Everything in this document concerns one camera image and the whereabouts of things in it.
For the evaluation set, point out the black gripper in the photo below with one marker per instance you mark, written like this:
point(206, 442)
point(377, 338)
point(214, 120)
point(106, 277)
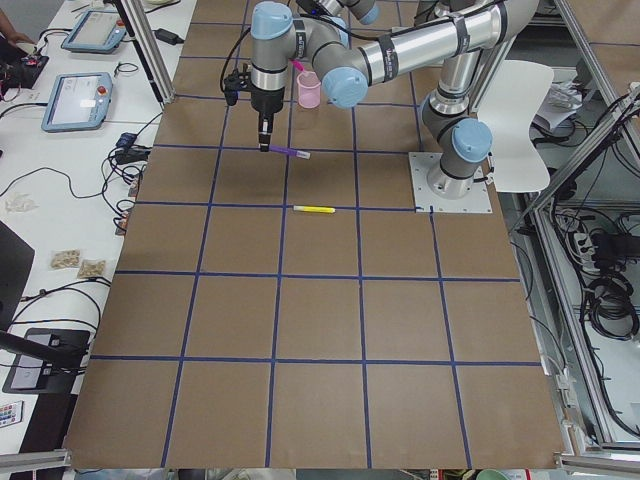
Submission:
point(263, 102)

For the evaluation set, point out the purple pen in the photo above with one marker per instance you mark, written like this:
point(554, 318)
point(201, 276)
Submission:
point(290, 151)

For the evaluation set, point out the pink pen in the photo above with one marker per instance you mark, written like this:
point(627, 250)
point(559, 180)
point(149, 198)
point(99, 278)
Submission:
point(298, 66)

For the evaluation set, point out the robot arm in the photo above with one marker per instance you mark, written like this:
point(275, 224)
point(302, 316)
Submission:
point(455, 36)
point(365, 11)

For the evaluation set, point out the pink mesh cup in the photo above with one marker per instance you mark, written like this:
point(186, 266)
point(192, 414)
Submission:
point(309, 89)

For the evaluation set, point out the yellow pen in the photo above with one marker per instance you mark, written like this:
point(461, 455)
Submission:
point(314, 209)

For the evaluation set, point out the black power brick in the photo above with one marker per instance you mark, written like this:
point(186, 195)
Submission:
point(168, 37)

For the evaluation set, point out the lower blue teach pendant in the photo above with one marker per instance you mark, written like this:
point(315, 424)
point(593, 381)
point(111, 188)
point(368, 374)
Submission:
point(78, 102)

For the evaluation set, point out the blue teach pendant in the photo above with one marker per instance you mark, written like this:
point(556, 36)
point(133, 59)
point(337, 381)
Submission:
point(78, 102)
point(97, 31)

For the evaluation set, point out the upper blue teach pendant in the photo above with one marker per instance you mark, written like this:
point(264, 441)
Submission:
point(97, 31)

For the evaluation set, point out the white plastic chair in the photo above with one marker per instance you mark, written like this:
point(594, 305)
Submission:
point(508, 108)

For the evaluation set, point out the remote control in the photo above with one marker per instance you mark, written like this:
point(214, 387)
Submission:
point(11, 413)

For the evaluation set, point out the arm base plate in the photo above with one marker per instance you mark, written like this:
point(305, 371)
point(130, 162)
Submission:
point(435, 192)

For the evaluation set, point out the black camera stand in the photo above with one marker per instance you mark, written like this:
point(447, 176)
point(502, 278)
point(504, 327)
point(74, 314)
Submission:
point(47, 360)

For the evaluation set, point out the aluminium frame with cables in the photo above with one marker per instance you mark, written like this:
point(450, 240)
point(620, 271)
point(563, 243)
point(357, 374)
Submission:
point(582, 231)

